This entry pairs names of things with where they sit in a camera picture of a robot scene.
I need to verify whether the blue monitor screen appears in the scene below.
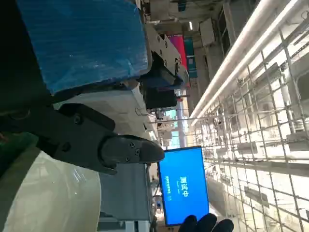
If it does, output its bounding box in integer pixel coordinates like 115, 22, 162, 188
158, 146, 210, 227

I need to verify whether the white square plate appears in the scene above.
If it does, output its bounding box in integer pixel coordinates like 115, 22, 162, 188
0, 145, 102, 232

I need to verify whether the white ceiling light strip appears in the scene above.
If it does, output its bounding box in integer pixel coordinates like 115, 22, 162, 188
193, 0, 282, 116
190, 0, 301, 128

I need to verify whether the pink and blue screen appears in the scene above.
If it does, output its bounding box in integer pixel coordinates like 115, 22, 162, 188
169, 33, 188, 73

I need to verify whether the white cabinet with grey panels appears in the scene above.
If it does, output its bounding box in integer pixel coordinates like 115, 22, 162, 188
98, 163, 155, 232

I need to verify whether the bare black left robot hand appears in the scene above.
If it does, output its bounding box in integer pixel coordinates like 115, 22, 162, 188
0, 0, 190, 176

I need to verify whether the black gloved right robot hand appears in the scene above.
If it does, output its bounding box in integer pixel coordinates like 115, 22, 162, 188
183, 212, 235, 232

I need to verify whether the white ceiling wire grid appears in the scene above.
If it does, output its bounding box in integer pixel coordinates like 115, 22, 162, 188
193, 0, 309, 232

